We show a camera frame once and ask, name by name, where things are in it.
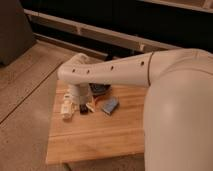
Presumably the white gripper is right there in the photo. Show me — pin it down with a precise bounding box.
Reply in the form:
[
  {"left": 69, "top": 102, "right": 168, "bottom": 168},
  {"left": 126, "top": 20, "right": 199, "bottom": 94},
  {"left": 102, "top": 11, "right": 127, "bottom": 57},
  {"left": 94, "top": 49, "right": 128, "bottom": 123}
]
[{"left": 68, "top": 84, "right": 92, "bottom": 105}]

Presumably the dark ceramic bowl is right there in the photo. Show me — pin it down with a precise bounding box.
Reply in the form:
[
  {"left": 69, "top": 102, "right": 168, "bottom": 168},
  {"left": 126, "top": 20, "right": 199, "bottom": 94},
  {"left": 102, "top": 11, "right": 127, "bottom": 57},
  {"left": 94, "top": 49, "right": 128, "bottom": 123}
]
[{"left": 90, "top": 84, "right": 110, "bottom": 96}]

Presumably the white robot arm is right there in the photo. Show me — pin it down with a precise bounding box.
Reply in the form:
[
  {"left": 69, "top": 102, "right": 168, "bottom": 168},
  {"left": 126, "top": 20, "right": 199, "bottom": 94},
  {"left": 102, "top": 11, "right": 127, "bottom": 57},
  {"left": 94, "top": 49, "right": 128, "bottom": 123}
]
[{"left": 58, "top": 49, "right": 213, "bottom": 171}]

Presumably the black rectangular bar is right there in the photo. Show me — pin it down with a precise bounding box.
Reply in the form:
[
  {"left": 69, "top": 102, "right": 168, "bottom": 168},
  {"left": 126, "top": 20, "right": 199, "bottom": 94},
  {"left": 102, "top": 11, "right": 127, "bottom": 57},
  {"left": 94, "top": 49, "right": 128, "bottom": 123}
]
[{"left": 79, "top": 104, "right": 89, "bottom": 115}]

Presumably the white plastic bottle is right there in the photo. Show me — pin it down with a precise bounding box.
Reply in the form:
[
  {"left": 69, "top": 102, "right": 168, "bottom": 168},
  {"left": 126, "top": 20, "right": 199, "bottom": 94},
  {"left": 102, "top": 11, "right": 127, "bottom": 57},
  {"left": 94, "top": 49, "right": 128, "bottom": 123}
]
[{"left": 61, "top": 94, "right": 74, "bottom": 120}]

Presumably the blue sponge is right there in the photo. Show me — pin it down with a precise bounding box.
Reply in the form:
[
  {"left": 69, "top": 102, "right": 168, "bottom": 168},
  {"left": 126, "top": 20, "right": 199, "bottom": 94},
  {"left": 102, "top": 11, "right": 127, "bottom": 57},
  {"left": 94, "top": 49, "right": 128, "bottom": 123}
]
[{"left": 101, "top": 97, "right": 119, "bottom": 115}]

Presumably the wooden table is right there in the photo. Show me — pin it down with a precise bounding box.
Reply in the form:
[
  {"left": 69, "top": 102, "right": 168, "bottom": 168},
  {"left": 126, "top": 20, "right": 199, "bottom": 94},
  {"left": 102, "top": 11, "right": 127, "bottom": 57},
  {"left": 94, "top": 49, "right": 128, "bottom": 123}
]
[{"left": 46, "top": 81, "right": 146, "bottom": 164}]

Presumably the dark shelving unit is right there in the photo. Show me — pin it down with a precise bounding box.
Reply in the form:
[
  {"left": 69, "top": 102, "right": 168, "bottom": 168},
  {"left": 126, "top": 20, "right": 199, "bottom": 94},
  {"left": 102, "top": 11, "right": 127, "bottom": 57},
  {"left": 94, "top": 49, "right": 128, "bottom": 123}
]
[{"left": 20, "top": 0, "right": 213, "bottom": 57}]

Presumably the grey cabinet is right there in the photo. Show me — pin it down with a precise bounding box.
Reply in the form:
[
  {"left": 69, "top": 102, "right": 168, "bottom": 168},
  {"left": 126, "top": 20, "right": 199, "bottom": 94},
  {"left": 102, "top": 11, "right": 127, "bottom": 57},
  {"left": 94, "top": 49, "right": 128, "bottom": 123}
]
[{"left": 0, "top": 0, "right": 36, "bottom": 65}]

